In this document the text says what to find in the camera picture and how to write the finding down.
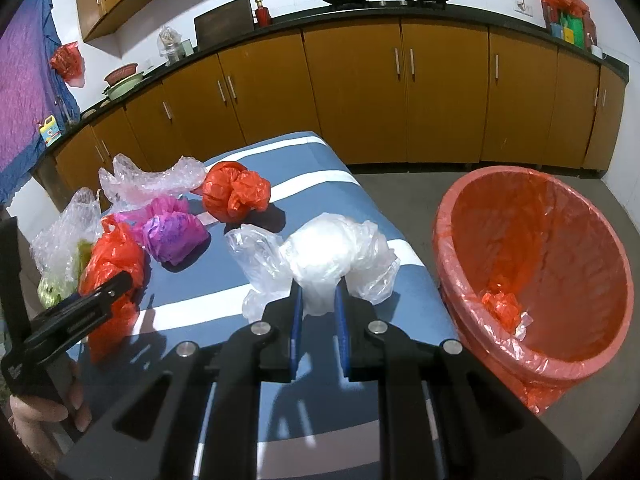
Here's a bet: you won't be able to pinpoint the small red bag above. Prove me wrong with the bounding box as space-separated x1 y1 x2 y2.
480 292 534 340

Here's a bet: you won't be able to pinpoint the red plastic bag front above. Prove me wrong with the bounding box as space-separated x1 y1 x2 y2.
78 213 148 365

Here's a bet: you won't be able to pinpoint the red plastic bag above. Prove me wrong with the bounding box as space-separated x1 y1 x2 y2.
192 160 271 223
78 213 148 365
49 41 86 88

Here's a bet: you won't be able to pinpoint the white clear plastic bag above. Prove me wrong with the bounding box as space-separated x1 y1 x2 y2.
224 212 400 323

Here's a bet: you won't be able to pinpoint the red lined trash basket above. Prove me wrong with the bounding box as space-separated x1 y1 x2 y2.
432 166 634 415

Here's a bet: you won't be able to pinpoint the person left hand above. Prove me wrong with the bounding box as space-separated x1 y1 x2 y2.
10 361 92 468

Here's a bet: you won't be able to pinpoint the green plastic bag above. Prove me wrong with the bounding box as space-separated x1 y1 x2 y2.
37 238 93 309

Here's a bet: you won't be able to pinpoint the clear bubble wrap bag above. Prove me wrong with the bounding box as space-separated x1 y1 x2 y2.
29 188 102 275

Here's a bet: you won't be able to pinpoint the magenta purple plastic bag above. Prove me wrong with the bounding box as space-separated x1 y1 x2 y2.
113 195 209 266

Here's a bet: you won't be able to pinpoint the pinkish bubble wrap sheet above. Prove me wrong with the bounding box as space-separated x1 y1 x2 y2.
98 154 206 211

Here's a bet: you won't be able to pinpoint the yellow detergent jug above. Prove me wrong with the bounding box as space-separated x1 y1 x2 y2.
39 115 63 148

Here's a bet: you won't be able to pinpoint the purple blue curtain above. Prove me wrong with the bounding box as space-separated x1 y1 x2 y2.
1 0 80 204

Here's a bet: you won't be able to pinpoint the red plastic bag rear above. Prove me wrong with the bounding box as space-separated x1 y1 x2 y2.
192 160 271 223

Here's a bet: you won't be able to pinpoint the green and red basins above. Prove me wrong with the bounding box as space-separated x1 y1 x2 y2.
103 63 144 101

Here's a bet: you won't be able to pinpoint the hanging red plastic bag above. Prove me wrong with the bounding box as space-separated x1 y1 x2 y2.
49 41 86 88

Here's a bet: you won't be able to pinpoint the glass jar with bag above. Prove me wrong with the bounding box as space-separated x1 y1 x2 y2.
157 25 194 66

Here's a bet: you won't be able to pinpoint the wooden lower cabinets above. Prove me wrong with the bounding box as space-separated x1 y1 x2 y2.
39 6 629 191

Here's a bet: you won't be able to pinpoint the dark cutting board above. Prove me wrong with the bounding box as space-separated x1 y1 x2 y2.
194 0 254 51

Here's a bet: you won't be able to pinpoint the red bottle on counter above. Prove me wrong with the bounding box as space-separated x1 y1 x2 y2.
255 0 272 28

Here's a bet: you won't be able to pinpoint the red bag with groceries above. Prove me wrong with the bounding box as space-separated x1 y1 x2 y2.
540 0 598 51

